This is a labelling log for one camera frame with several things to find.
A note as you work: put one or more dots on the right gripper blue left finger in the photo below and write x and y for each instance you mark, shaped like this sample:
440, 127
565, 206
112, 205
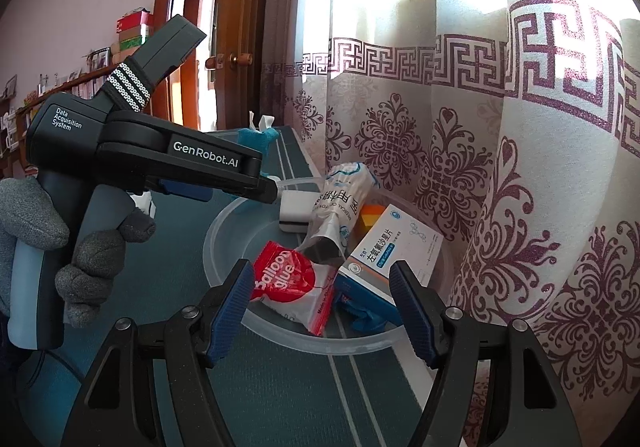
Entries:
117, 403

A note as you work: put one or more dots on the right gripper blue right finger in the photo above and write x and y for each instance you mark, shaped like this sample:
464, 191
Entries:
525, 403

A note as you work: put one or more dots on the teal cloth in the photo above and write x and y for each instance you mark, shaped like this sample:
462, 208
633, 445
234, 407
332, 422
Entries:
258, 137

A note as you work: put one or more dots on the white sponge block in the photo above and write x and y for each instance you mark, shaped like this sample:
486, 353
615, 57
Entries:
295, 210

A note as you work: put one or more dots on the grey gloved left hand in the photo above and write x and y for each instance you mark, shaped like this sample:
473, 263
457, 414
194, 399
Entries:
28, 215

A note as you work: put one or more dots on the wooden bookshelf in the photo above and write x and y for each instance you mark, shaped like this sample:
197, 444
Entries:
14, 125

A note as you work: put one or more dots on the stacked colourful boxes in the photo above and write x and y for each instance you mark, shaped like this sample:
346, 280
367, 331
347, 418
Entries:
132, 30

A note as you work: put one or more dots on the teal table mat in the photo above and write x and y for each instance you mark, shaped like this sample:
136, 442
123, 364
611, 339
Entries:
269, 395

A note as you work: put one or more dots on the clear plastic round basin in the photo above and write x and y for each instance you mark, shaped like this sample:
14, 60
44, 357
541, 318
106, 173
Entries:
244, 227

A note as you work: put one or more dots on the brown wooden door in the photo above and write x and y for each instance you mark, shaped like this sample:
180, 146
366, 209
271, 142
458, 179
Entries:
237, 57

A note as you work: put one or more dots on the blue object under box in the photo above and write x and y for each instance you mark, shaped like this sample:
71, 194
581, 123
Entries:
370, 313

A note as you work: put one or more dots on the red balloon glue packet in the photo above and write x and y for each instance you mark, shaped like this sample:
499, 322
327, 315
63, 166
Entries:
294, 287

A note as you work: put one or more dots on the white blue medicine box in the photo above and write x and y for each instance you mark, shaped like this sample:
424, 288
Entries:
364, 278

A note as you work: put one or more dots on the orange small box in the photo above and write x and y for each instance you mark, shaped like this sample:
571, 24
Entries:
368, 216

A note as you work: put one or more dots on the patterned white purple curtain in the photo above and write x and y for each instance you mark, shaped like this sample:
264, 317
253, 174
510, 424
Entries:
513, 125

